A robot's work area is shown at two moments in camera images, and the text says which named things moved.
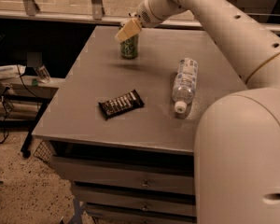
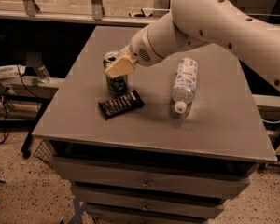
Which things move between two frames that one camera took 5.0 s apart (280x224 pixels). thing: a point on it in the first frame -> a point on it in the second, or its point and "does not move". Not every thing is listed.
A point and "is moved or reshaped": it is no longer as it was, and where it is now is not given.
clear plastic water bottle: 184,83 does not move
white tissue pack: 7,72 does not move
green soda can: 129,49 is moved or reshaped
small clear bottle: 43,75 does not move
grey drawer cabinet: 124,131 does not move
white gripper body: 145,15 -> 140,49
